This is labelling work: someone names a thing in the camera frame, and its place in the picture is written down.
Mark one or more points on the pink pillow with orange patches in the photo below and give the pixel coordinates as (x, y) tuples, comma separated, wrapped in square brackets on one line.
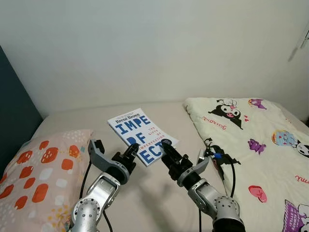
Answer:
[(43, 179)]

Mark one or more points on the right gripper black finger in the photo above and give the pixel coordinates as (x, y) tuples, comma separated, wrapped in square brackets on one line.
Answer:
[(167, 151)]

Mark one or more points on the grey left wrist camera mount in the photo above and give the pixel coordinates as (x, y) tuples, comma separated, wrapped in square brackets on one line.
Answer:
[(102, 155)]

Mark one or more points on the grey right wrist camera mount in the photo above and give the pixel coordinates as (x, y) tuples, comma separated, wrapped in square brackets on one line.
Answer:
[(198, 168)]

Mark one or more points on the cream cartoon print blanket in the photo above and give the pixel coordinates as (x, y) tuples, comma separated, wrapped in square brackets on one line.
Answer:
[(270, 174)]

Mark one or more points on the white book with blue letters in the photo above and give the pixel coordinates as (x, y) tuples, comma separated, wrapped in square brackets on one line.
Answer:
[(140, 130)]

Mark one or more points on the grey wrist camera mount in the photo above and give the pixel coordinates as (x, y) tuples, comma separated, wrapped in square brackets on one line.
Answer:
[(198, 168), (102, 155)]

